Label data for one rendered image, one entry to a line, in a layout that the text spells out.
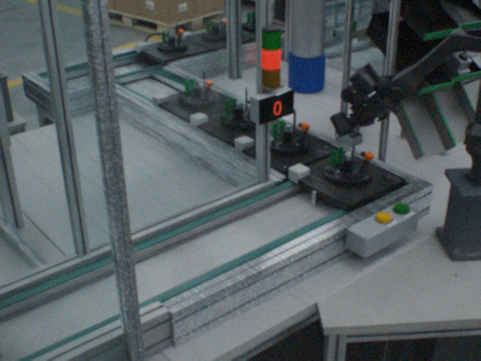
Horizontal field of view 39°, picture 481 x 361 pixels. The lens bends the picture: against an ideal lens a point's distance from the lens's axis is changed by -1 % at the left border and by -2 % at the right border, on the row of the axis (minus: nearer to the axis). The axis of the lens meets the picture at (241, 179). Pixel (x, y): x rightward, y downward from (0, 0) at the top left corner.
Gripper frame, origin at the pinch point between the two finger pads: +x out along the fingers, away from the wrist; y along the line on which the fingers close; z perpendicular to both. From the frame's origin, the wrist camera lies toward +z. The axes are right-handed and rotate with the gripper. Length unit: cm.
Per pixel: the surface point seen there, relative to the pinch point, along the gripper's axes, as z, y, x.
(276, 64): 20.2, 19.0, -6.7
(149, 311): -22, 76, 1
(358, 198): -19.5, 7.2, 2.8
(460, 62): 2.8, -37.9, -14.1
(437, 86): -1.0, -26.5, -11.7
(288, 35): 64, -76, 89
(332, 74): 37, -80, 80
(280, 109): 10.7, 17.6, 2.0
